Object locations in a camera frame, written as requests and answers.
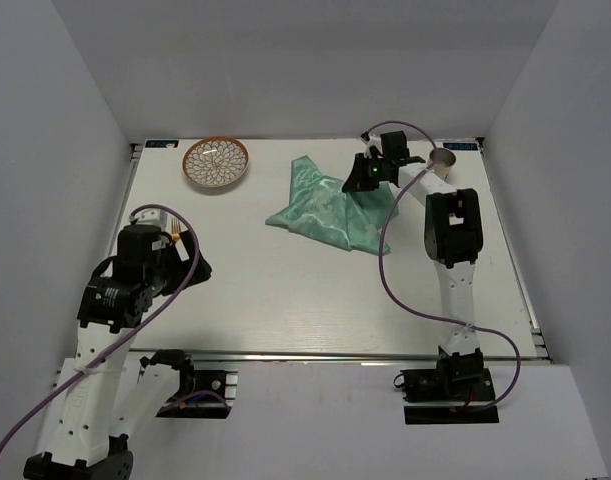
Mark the gold fork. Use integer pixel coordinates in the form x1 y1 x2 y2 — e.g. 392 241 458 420
170 217 181 244

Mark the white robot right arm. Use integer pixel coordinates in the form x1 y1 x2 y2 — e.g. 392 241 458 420
342 130 484 399

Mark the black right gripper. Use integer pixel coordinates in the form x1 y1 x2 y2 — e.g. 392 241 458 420
342 153 389 192

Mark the green satin cloth napkin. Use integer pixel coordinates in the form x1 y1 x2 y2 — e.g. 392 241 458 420
265 156 399 255

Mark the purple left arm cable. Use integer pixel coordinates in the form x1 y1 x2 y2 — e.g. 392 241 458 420
0 203 202 480

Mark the blue label sticker left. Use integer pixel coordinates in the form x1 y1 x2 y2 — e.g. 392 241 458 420
144 139 179 149

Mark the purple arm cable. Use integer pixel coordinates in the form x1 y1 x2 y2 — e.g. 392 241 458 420
364 119 522 411
0 203 202 480

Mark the metal cup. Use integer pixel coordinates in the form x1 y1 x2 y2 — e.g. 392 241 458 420
429 147 456 181

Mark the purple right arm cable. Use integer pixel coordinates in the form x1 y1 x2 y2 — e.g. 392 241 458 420
364 119 522 411

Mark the patterned orange rim plate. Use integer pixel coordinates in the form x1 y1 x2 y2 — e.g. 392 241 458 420
181 136 250 194

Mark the blue label sticker right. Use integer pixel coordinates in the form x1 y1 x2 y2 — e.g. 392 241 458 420
443 142 479 151

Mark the blue label sticker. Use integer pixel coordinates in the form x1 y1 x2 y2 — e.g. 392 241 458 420
443 142 479 151
144 139 179 149

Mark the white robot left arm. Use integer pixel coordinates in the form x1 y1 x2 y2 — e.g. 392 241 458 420
23 204 212 479

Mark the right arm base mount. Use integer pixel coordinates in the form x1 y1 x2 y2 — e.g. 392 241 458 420
393 350 500 426

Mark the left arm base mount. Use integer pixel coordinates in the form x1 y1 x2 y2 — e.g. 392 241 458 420
139 349 234 420

